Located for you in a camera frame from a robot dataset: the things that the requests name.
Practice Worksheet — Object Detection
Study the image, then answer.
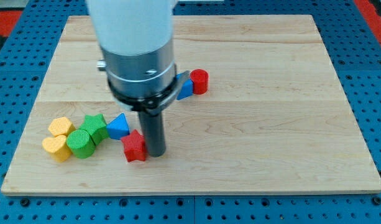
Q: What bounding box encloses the blue cube block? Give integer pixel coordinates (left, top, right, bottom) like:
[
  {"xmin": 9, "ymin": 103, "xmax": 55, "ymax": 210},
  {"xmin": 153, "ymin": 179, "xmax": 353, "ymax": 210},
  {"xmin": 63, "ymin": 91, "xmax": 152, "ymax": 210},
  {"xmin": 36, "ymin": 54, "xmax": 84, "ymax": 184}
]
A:
[{"xmin": 177, "ymin": 75, "xmax": 193, "ymax": 100}]

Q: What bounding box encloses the red cylinder block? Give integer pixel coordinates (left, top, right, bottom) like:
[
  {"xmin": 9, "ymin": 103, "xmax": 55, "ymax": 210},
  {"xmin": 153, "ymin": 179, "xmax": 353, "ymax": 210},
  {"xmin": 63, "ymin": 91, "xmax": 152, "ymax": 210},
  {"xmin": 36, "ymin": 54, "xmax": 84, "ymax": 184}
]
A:
[{"xmin": 190, "ymin": 69, "xmax": 209, "ymax": 95}]

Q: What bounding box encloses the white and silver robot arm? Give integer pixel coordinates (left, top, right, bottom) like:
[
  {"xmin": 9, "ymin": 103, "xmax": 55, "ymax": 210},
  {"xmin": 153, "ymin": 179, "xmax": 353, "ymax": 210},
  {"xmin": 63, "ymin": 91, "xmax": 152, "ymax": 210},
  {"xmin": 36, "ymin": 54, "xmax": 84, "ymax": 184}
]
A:
[{"xmin": 86, "ymin": 0, "xmax": 188, "ymax": 115}]

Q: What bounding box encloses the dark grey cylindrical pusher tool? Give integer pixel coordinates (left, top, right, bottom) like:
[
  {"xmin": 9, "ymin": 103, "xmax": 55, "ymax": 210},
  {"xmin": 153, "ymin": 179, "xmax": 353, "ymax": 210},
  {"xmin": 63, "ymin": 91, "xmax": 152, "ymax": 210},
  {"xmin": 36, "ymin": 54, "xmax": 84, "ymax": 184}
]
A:
[{"xmin": 138, "ymin": 112, "xmax": 167, "ymax": 157}]

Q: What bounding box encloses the red star block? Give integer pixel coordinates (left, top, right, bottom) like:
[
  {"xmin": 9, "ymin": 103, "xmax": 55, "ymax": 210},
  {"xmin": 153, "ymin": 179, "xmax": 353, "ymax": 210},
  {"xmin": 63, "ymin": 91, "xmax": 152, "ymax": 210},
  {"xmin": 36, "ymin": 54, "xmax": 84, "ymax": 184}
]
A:
[{"xmin": 120, "ymin": 129, "xmax": 147, "ymax": 162}]

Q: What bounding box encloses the blue triangle block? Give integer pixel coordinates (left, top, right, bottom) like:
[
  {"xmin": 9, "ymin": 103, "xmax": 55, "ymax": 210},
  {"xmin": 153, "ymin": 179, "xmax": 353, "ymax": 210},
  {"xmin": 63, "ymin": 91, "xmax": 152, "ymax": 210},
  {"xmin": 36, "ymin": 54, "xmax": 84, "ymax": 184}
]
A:
[{"xmin": 106, "ymin": 113, "xmax": 130, "ymax": 140}]

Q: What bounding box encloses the light wooden board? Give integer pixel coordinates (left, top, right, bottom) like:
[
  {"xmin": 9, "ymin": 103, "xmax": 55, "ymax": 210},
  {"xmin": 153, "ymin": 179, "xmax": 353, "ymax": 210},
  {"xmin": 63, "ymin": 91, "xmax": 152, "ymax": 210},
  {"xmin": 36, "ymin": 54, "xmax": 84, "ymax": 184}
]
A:
[{"xmin": 1, "ymin": 15, "xmax": 381, "ymax": 197}]

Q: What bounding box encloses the green star block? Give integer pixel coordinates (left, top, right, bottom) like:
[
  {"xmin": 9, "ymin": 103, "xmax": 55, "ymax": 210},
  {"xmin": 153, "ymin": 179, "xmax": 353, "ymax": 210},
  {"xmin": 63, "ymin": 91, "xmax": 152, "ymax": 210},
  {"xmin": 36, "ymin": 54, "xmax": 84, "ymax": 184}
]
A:
[{"xmin": 80, "ymin": 114, "xmax": 109, "ymax": 145}]

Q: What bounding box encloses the green cylinder block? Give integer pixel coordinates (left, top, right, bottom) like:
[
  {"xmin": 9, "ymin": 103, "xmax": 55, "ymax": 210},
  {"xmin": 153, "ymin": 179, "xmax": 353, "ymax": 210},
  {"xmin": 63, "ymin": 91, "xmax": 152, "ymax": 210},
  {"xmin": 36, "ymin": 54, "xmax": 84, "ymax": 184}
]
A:
[{"xmin": 67, "ymin": 129, "xmax": 96, "ymax": 159}]

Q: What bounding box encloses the yellow hexagon block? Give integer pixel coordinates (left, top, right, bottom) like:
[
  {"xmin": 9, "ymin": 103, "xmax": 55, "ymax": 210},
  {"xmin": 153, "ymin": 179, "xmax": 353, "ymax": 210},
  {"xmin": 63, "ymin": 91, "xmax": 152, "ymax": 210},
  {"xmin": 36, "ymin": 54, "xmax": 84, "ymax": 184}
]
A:
[{"xmin": 48, "ymin": 117, "xmax": 76, "ymax": 136}]

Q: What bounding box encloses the yellow heart block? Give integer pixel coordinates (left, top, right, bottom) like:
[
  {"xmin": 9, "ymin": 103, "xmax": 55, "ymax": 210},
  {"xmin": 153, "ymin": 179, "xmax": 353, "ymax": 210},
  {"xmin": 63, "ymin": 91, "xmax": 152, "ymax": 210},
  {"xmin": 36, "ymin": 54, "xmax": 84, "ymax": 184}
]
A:
[{"xmin": 42, "ymin": 135, "xmax": 72, "ymax": 162}]

